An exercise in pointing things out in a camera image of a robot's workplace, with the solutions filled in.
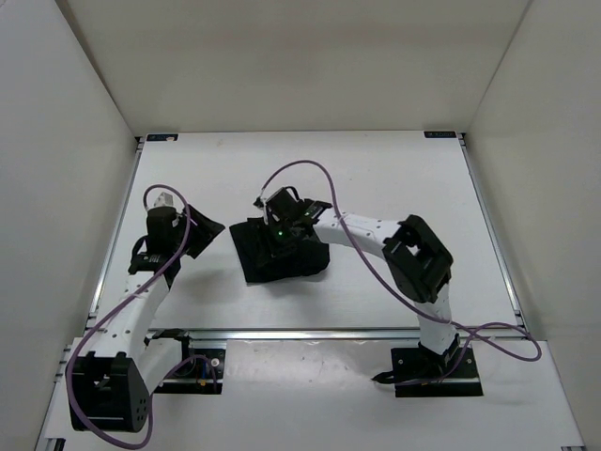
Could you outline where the purple cable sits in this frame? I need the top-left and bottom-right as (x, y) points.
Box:
(255, 160), (542, 386)
(65, 185), (220, 446)

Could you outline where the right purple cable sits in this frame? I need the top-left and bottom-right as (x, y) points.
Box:
(255, 160), (542, 386)

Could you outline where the black pleated skirt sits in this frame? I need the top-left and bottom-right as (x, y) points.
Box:
(229, 201), (331, 284)

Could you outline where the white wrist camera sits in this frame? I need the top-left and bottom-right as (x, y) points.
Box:
(147, 191), (176, 210)
(254, 191), (279, 225)

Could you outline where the right blue table label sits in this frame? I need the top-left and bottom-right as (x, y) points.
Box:
(424, 131), (456, 139)

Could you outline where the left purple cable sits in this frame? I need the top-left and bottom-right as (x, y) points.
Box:
(65, 185), (220, 446)

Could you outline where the blue table label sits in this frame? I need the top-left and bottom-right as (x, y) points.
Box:
(424, 131), (456, 139)
(146, 133), (178, 142)

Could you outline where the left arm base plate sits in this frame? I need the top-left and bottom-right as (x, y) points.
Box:
(151, 339), (226, 396)

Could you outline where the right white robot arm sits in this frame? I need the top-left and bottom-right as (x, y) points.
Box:
(254, 187), (459, 384)

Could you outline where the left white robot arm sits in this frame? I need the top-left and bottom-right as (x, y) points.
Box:
(67, 205), (225, 432)

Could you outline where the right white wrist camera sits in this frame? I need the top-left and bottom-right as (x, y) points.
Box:
(254, 191), (279, 225)

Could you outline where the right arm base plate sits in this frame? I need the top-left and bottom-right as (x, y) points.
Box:
(372, 348), (484, 397)

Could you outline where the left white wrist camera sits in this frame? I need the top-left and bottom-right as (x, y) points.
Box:
(147, 191), (176, 210)

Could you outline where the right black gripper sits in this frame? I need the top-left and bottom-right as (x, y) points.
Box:
(254, 217), (299, 267)

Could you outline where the front aluminium rail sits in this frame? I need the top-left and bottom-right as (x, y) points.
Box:
(187, 328), (424, 343)

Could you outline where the left blue table label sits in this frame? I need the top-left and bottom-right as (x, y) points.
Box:
(146, 133), (178, 142)

